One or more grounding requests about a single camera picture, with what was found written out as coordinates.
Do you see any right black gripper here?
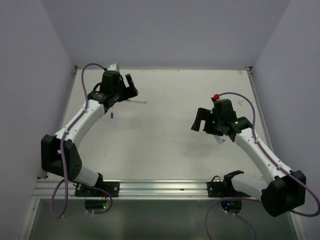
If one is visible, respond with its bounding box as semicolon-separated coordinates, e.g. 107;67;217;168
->
191;106;224;136

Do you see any green white pen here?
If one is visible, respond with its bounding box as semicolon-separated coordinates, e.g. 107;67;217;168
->
126;99;147;104

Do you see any light blue pen cap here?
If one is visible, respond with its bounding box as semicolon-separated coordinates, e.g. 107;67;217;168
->
214;135;226;145

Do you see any purple capped white pen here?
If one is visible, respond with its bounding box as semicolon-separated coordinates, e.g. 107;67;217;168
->
110;107;114;119

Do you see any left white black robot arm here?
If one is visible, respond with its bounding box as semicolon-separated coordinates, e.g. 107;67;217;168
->
40;70;138;197

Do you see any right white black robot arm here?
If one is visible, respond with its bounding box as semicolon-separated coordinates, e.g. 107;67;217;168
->
191;99;306;217

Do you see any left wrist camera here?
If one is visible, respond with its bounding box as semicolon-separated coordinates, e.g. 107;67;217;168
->
106;63;120;72

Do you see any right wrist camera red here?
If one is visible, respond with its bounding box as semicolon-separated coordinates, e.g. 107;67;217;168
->
211;94;221;103

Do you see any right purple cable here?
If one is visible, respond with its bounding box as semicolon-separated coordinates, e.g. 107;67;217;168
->
205;91;320;240

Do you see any purple cable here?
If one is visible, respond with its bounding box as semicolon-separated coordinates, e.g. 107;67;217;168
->
51;63;113;220
205;91;320;240

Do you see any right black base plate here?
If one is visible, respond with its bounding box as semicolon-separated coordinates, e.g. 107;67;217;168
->
206;175;246;198

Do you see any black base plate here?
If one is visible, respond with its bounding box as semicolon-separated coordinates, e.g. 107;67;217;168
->
206;175;246;198
74;181;120;198

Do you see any aluminium rail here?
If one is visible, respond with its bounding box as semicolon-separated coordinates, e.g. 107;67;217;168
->
31;179;263;200

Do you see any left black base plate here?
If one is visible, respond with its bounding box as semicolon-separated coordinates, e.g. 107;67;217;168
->
74;181;120;198

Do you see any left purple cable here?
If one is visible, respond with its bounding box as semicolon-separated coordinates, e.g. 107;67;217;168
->
51;63;113;220

